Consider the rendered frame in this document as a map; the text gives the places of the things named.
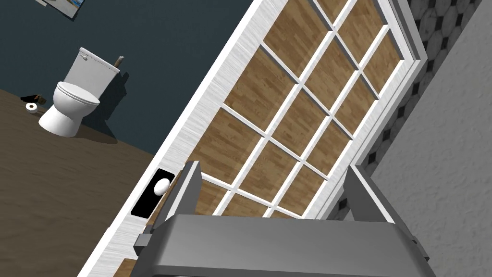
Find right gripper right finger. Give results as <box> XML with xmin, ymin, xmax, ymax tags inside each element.
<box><xmin>343</xmin><ymin>165</ymin><xmax>412</xmax><ymax>236</ymax></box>

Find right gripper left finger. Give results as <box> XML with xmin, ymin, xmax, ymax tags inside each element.
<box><xmin>153</xmin><ymin>161</ymin><xmax>202</xmax><ymax>232</ymax></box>

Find white door knob on black plate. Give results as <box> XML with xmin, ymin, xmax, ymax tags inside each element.
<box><xmin>130</xmin><ymin>168</ymin><xmax>175</xmax><ymax>220</ymax></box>

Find white panelled wooden door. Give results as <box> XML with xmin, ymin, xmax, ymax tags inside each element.
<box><xmin>78</xmin><ymin>0</ymin><xmax>429</xmax><ymax>277</ymax></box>

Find black and brown floor object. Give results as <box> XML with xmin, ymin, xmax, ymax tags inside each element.
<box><xmin>20</xmin><ymin>93</ymin><xmax>47</xmax><ymax>105</ymax></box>

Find framed wall picture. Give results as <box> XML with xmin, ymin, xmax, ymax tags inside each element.
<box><xmin>35</xmin><ymin>0</ymin><xmax>86</xmax><ymax>20</ymax></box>

